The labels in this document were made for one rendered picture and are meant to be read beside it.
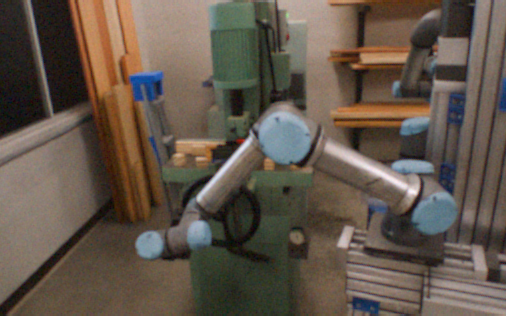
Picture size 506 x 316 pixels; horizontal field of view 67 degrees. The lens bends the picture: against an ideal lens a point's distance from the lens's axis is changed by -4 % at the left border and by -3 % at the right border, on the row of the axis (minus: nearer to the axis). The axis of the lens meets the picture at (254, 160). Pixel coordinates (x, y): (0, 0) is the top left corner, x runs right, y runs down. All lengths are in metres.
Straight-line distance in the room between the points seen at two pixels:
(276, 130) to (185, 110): 3.35
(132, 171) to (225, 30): 1.77
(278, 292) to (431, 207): 0.93
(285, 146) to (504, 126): 0.68
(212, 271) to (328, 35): 2.71
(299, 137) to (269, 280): 0.96
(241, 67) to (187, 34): 2.60
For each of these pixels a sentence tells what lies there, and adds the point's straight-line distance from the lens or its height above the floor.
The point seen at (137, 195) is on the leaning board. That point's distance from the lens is 3.11.
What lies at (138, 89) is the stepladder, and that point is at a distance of 2.43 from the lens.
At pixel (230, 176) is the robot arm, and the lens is 1.11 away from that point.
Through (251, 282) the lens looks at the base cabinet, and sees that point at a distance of 1.77.
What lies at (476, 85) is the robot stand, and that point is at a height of 1.25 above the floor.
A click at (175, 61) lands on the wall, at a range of 4.15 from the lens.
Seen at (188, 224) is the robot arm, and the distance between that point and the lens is 1.10.
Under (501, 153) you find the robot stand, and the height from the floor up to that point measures 1.06.
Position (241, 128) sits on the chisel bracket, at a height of 1.03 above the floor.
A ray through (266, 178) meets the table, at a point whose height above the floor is 0.87.
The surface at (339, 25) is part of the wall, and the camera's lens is 3.92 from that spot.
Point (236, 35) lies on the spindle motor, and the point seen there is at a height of 1.39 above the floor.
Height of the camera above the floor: 1.46
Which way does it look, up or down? 20 degrees down
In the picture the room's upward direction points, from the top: 3 degrees counter-clockwise
